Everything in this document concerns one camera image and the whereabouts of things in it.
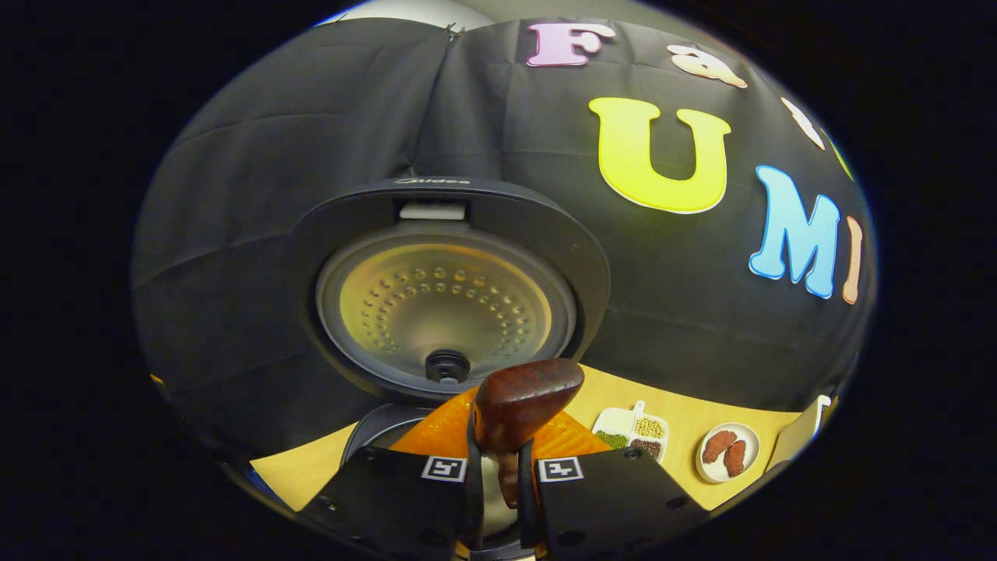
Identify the black backdrop cloth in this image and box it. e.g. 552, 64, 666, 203
131, 17, 877, 460

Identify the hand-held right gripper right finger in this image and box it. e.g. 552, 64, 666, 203
518, 413, 711, 561

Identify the round white plate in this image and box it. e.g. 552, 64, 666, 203
696, 422, 760, 484

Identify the brown wooden spoon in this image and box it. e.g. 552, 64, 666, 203
471, 358, 585, 509

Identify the white divided bean dish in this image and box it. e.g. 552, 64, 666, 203
592, 400, 669, 463

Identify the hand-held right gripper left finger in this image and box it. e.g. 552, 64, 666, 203
300, 387, 484, 561

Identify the dark grey rice cooker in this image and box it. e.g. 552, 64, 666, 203
284, 178, 611, 540

